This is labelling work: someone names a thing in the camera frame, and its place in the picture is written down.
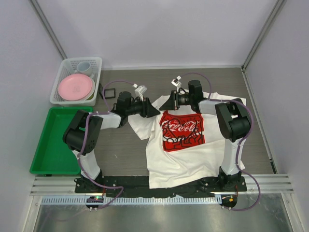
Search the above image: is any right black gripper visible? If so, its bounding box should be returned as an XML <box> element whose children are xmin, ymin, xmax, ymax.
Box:
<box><xmin>160</xmin><ymin>90</ymin><xmax>193</xmax><ymax>111</ymax></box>

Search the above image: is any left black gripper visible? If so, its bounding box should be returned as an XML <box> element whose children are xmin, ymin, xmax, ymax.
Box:
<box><xmin>126</xmin><ymin>96</ymin><xmax>160</xmax><ymax>118</ymax></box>

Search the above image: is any white printed t-shirt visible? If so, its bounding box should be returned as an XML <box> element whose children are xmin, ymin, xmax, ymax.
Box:
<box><xmin>127</xmin><ymin>91</ymin><xmax>247</xmax><ymax>189</ymax></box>

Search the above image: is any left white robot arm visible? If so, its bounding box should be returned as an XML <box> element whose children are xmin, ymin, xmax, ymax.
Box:
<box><xmin>62</xmin><ymin>91</ymin><xmax>160</xmax><ymax>193</ymax></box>

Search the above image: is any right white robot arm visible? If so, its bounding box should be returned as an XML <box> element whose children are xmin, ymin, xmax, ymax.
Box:
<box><xmin>160</xmin><ymin>77</ymin><xmax>253</xmax><ymax>191</ymax></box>

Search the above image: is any black box with orange brooch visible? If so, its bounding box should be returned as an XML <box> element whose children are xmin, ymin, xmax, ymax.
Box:
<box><xmin>98</xmin><ymin>83</ymin><xmax>116</xmax><ymax>99</ymax></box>

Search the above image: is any yellow-green plate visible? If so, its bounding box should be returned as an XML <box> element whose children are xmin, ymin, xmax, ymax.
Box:
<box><xmin>85</xmin><ymin>80</ymin><xmax>96</xmax><ymax>100</ymax></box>

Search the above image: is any pink plate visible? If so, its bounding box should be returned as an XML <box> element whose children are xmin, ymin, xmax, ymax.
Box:
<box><xmin>58</xmin><ymin>74</ymin><xmax>92</xmax><ymax>101</ymax></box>

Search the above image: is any light blue cup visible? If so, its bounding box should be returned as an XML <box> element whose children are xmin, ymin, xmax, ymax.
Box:
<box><xmin>75</xmin><ymin>61</ymin><xmax>94</xmax><ymax>79</ymax></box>

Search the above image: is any white plastic basket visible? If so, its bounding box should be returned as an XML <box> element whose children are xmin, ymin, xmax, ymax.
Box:
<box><xmin>50</xmin><ymin>57</ymin><xmax>102</xmax><ymax>107</ymax></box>

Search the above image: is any green plastic tray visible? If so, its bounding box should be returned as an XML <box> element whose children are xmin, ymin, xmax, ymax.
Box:
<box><xmin>29</xmin><ymin>107</ymin><xmax>93</xmax><ymax>175</ymax></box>

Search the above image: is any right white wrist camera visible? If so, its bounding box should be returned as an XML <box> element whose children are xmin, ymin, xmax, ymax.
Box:
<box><xmin>171</xmin><ymin>76</ymin><xmax>182</xmax><ymax>92</ymax></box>

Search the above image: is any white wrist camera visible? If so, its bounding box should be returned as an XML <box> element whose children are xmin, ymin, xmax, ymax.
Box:
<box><xmin>171</xmin><ymin>76</ymin><xmax>182</xmax><ymax>92</ymax></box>
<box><xmin>133</xmin><ymin>84</ymin><xmax>147</xmax><ymax>101</ymax></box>

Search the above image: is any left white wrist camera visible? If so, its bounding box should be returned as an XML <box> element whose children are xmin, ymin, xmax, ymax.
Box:
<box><xmin>133</xmin><ymin>84</ymin><xmax>147</xmax><ymax>101</ymax></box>

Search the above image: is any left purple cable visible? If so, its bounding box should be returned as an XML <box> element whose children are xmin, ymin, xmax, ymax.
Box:
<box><xmin>77</xmin><ymin>80</ymin><xmax>138</xmax><ymax>210</ymax></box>

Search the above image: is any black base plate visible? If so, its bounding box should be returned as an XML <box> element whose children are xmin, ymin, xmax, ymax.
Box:
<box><xmin>74</xmin><ymin>176</ymin><xmax>247</xmax><ymax>198</ymax></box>

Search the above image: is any white slotted cable duct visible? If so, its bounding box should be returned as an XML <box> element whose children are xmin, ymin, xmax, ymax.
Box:
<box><xmin>41</xmin><ymin>195</ymin><xmax>222</xmax><ymax>205</ymax></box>

